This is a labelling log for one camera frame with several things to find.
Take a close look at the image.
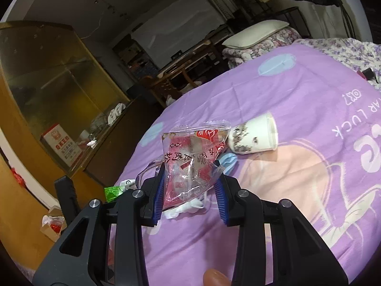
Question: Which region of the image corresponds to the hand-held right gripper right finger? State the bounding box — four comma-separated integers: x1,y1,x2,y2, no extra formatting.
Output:
213,160,349,286

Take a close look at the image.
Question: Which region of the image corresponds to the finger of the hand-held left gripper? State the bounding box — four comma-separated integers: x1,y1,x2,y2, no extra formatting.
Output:
54,176,81,225

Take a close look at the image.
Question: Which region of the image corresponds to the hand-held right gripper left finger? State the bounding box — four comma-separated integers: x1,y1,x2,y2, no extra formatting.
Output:
32,163,165,286

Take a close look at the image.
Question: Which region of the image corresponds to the white tissue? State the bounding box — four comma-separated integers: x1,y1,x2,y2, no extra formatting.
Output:
165,192,210,219

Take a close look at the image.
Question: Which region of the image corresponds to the blue face mask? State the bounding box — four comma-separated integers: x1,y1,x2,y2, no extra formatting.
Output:
219,152,239,175

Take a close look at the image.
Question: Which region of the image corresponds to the green wrapper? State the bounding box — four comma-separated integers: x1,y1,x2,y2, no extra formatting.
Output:
104,185,123,203

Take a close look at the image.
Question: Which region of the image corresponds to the clear red snack packet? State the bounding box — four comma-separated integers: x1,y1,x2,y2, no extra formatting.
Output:
161,119,232,212

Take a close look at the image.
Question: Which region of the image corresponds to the floral print paper cup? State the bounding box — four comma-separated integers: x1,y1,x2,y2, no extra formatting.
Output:
228,112,279,155

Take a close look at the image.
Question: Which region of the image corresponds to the person's right hand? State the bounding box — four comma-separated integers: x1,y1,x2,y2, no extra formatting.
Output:
203,269,230,286

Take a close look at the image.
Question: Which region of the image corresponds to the clear plastic wrapper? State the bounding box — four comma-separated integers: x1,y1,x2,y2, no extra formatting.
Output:
135,161,163,185

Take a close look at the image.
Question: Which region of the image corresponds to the small cardboard box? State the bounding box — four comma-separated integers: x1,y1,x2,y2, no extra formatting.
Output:
40,207,68,242

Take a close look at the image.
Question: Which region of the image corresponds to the red and white box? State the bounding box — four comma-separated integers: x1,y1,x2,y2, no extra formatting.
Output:
40,123,82,169

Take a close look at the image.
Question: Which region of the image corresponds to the white cloth in cabinet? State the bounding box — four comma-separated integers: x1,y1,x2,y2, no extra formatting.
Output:
107,103,127,126

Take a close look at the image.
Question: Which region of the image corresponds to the glass front wooden cabinet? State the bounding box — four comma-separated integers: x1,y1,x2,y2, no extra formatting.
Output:
0,21,167,185

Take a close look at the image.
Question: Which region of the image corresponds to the wooden chair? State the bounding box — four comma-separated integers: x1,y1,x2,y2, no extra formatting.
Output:
140,73,185,108

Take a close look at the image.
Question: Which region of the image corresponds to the purple printed blanket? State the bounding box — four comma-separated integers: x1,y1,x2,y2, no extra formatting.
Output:
107,43,381,286

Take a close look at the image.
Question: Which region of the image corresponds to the white projection screen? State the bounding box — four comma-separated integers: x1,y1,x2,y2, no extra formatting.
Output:
131,0,227,69

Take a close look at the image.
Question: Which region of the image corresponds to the white pillow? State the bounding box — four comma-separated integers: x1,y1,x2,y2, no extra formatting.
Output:
223,19,291,50

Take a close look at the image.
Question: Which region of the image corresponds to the small black red object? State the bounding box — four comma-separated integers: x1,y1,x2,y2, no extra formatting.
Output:
359,68,379,83

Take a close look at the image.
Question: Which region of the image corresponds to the floral bed sheet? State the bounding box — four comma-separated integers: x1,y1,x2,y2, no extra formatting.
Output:
222,27,381,91

